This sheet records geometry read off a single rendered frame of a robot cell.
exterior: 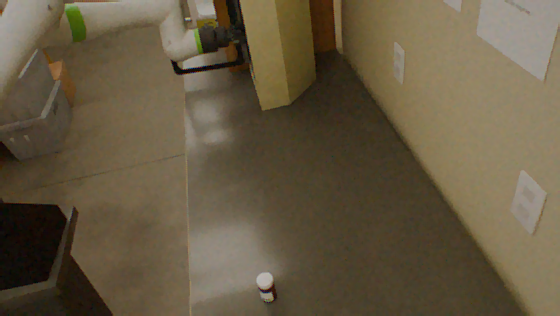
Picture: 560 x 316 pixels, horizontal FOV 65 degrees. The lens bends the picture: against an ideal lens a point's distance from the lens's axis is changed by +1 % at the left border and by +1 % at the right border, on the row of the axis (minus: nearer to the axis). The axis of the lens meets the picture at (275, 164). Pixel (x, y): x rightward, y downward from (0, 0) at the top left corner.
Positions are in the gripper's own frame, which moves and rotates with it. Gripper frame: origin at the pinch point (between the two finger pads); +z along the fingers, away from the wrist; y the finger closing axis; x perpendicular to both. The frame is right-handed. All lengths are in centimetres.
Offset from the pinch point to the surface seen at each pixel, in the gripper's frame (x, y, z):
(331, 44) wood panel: 23.1, 23.2, 28.0
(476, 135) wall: 1, -83, 33
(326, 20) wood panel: 11.8, 23.1, 26.5
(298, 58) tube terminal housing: 10.9, -7.5, 7.6
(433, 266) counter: 26, -97, 19
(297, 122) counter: 25.7, -26.7, 1.4
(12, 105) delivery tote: 75, 140, -173
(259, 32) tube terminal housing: -4.6, -14.0, -5.6
